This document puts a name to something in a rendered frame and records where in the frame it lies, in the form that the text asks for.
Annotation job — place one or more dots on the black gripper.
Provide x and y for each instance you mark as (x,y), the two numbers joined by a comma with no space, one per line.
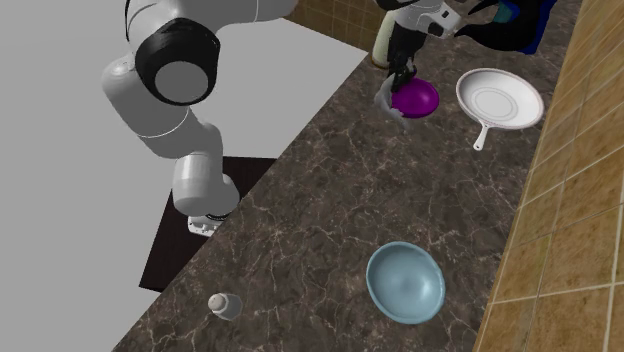
(405,43)

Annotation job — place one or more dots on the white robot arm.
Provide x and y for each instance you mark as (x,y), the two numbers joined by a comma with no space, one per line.
(161,122)

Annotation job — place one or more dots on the cream cylindrical bottle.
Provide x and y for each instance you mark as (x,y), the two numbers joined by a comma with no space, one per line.
(382,44)

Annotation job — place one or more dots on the purple bowl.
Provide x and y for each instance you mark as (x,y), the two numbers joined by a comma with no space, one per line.
(418,101)

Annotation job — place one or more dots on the grey curved utensil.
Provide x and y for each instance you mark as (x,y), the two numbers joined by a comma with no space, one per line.
(383,101)

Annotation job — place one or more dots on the white frying pan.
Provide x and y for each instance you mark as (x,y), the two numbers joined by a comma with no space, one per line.
(499,100)

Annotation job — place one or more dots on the black and blue appliance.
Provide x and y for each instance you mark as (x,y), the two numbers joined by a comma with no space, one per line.
(516,29)

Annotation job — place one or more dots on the light blue bowl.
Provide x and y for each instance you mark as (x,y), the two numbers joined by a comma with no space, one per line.
(404,282)

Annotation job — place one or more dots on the dark robot stand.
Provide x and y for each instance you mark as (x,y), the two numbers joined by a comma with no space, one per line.
(175,244)

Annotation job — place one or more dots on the grey salt shaker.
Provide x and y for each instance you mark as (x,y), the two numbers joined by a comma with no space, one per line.
(225,305)

